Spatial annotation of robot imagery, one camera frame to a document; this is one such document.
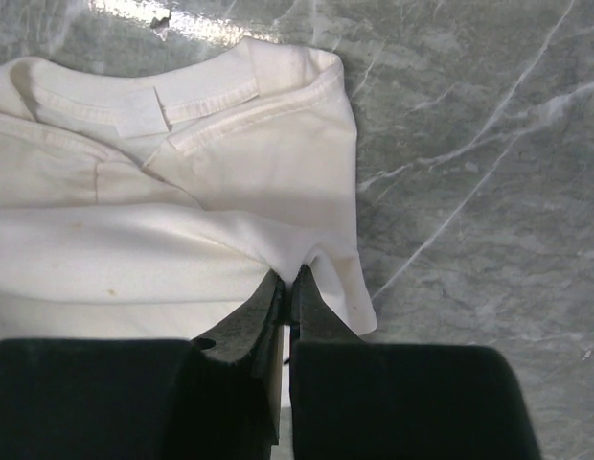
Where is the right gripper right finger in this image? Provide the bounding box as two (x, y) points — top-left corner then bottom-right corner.
(289, 266), (540, 459)

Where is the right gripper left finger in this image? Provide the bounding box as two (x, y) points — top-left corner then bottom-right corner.
(0, 272), (284, 459)

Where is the cream white t shirt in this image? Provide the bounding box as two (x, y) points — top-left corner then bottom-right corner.
(0, 37), (377, 340)

